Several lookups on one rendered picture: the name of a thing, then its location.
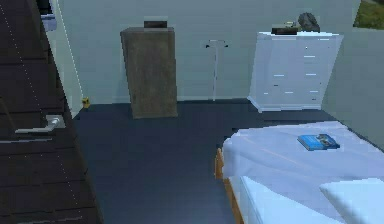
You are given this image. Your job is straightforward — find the dark grey lumpy object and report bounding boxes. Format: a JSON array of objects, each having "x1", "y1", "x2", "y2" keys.
[{"x1": 297, "y1": 12, "x2": 321, "y2": 34}]

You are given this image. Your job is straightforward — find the white coat stand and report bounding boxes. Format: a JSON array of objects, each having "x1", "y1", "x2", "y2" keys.
[{"x1": 204, "y1": 39, "x2": 230, "y2": 102}]

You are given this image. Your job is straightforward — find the white bed with wooden frame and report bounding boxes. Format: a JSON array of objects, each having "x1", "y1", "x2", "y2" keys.
[{"x1": 214, "y1": 120, "x2": 384, "y2": 224}]

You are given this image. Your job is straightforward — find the brown wooden cabinet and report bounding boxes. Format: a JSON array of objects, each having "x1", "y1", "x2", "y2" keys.
[{"x1": 119, "y1": 26, "x2": 179, "y2": 120}]

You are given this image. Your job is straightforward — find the dark box on cabinet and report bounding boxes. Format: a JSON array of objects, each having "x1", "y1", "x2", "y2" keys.
[{"x1": 143, "y1": 20, "x2": 168, "y2": 30}]

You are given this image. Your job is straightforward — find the black flat telephone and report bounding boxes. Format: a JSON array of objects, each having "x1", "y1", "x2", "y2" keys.
[{"x1": 271, "y1": 27, "x2": 299, "y2": 36}]

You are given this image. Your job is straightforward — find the window with green view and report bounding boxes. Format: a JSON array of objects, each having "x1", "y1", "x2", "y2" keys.
[{"x1": 352, "y1": 0, "x2": 384, "y2": 31}]

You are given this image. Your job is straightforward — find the white pillow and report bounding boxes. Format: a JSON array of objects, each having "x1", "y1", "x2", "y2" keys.
[{"x1": 319, "y1": 177, "x2": 384, "y2": 224}]

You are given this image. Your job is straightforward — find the silver door handle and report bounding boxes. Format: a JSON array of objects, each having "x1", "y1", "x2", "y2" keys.
[{"x1": 14, "y1": 114, "x2": 67, "y2": 135}]

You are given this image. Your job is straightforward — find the dark brown room door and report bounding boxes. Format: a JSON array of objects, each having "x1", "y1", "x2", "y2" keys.
[{"x1": 0, "y1": 0, "x2": 104, "y2": 224}]

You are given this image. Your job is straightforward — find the white chest of drawers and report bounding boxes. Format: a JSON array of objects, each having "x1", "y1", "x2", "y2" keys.
[{"x1": 247, "y1": 31, "x2": 345, "y2": 113}]

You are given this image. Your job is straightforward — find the blue book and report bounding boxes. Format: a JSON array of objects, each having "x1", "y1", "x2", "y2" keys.
[{"x1": 296, "y1": 133, "x2": 341, "y2": 152}]

